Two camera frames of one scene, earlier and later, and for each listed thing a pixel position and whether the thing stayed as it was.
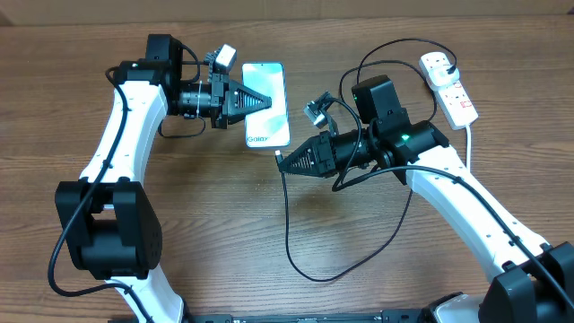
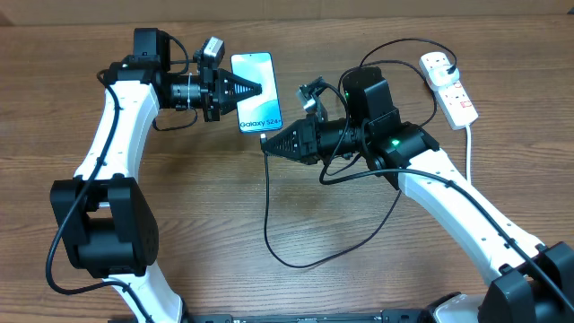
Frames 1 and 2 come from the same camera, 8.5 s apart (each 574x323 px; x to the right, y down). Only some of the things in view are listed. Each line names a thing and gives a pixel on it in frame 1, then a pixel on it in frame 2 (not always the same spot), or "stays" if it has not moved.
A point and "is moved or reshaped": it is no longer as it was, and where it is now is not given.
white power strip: [454, 100] stays
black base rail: [388, 317] stays
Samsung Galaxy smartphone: [270, 126] is moved or reshaped
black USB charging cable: [372, 250] to [387, 218]
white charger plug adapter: [440, 77] stays
